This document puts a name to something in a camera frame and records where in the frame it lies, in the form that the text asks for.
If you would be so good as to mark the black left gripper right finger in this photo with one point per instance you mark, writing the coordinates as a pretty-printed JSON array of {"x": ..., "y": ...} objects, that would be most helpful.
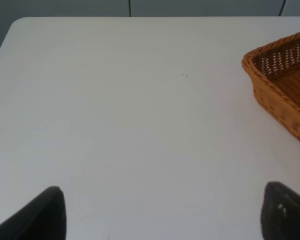
[{"x": 280, "y": 212}]

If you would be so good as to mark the brown wicker basket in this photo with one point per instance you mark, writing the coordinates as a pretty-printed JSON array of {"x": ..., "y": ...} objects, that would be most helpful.
[{"x": 274, "y": 70}]

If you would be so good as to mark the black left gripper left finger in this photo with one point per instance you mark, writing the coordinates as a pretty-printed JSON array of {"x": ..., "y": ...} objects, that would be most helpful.
[{"x": 43, "y": 218}]

